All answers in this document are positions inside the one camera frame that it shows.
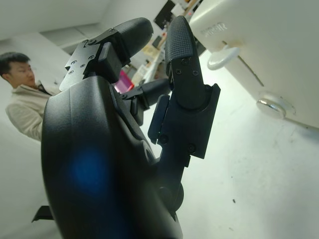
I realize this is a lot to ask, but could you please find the cream white toaster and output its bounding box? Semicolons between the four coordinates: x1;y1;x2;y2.
188;0;319;130

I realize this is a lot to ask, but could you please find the person in beige jacket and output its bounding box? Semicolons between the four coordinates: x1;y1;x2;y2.
0;51;57;143

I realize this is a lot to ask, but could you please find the chrome toaster dial knob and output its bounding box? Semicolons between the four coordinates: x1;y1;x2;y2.
256;90;297;120

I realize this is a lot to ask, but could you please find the white toaster lever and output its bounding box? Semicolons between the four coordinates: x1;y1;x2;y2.
207;41;241;71

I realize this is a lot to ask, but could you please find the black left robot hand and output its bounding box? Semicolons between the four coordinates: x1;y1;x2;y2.
40;15;222;239

